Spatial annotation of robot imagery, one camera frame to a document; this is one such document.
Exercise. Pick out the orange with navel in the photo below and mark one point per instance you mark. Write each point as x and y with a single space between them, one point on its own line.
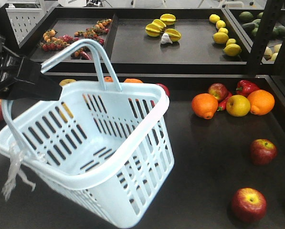
204 105

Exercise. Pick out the yellow apple back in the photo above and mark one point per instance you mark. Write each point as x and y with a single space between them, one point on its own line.
66 81

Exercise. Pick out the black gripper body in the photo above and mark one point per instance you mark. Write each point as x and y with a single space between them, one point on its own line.
11 69

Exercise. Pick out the red apple near edge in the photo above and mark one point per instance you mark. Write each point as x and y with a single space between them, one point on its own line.
262 151

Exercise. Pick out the orange right of pair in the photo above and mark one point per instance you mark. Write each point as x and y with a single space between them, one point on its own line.
132 80

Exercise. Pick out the white garlic bulb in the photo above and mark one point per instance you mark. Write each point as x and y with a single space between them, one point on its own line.
165 39

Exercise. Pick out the light blue plastic basket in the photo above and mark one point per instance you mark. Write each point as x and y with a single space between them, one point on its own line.
103 145

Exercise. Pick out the red yellow apple lower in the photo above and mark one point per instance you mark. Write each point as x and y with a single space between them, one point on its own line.
249 205

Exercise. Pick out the orange of pair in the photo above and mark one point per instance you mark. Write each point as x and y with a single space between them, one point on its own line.
108 79
132 80

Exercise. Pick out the orange far right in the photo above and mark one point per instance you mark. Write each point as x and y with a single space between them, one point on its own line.
261 101

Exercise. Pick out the large red apple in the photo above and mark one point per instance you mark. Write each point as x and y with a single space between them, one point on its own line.
165 88

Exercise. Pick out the yellow apple right group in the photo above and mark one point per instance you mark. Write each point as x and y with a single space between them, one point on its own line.
238 106

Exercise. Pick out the red bell pepper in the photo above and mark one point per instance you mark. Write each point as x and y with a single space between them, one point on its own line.
245 87

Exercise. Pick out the orange left of pair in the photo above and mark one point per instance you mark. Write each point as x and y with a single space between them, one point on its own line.
108 79

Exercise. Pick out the red apple right group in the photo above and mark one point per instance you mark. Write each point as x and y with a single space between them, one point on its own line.
218 90

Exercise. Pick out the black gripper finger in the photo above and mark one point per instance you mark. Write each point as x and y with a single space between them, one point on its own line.
14 92
33 81

